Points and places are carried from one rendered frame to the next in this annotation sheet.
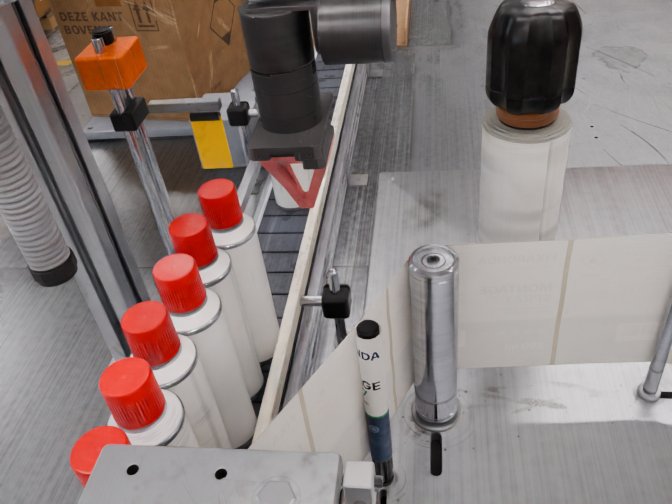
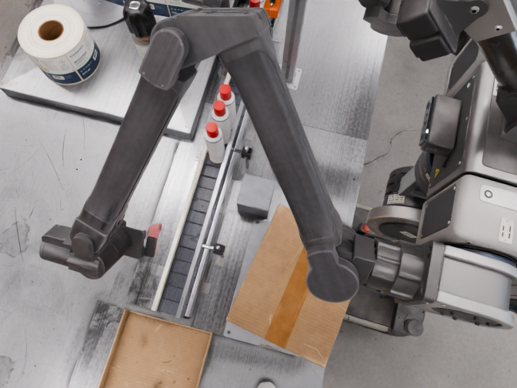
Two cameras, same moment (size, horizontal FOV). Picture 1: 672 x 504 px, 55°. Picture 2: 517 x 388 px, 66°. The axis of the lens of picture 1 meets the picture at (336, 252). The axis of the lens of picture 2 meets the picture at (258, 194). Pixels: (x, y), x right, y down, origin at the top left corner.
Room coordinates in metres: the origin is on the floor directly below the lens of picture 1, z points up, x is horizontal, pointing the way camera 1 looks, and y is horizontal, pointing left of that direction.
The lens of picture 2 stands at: (1.35, 0.15, 2.05)
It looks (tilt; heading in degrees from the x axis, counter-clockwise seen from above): 73 degrees down; 180
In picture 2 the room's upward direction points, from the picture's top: 3 degrees clockwise
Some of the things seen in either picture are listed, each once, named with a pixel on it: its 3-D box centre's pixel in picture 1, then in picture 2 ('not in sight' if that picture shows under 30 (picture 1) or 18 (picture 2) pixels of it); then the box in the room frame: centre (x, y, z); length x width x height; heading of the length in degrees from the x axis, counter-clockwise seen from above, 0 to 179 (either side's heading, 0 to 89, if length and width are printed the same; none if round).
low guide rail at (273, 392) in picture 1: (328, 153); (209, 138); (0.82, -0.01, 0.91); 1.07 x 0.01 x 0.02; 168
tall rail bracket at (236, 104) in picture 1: (258, 138); (240, 157); (0.88, 0.09, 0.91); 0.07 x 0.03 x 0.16; 78
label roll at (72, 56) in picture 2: not in sight; (61, 45); (0.53, -0.51, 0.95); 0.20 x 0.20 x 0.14
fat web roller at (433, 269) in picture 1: (434, 343); not in sight; (0.37, -0.07, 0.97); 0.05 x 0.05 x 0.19
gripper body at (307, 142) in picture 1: (289, 99); not in sight; (0.54, 0.02, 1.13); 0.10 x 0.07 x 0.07; 168
